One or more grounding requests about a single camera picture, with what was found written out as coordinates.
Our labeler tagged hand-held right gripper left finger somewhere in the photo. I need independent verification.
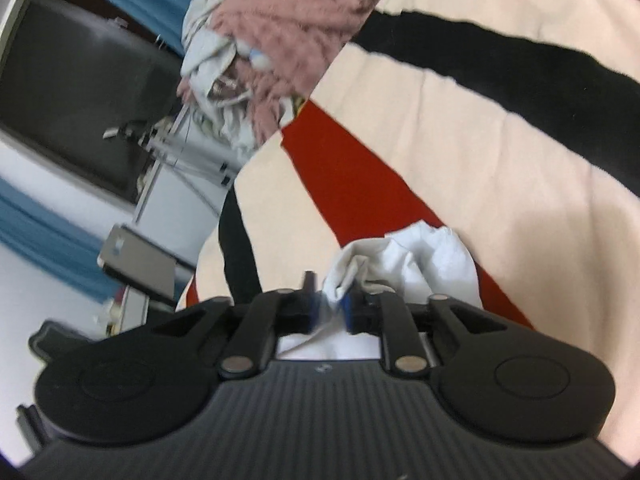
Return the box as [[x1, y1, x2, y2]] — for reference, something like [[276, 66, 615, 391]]
[[150, 271, 322, 380]]

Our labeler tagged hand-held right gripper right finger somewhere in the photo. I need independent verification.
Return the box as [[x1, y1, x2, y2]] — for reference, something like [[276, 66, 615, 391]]
[[339, 290, 533, 380]]

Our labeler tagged pale blue t-shirt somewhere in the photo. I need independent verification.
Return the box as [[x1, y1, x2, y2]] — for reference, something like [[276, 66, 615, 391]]
[[276, 222, 484, 361]]

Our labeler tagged grey box device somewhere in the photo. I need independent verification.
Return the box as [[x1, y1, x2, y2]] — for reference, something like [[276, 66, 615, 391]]
[[96, 224, 193, 306]]

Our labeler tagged black plastic object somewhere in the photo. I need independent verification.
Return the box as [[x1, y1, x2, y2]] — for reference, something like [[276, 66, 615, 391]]
[[27, 319, 108, 366]]

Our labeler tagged striped cream red black blanket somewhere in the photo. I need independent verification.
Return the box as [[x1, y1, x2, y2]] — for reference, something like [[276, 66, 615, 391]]
[[175, 0, 640, 466]]

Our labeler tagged white grey crumpled garment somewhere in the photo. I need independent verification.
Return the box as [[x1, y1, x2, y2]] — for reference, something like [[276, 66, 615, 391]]
[[180, 0, 311, 161]]

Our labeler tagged dark window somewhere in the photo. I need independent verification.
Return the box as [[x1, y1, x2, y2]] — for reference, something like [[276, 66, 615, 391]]
[[0, 0, 183, 206]]

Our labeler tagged pink fluffy garment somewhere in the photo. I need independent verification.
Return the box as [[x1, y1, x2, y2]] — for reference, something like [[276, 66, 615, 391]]
[[176, 0, 401, 146]]

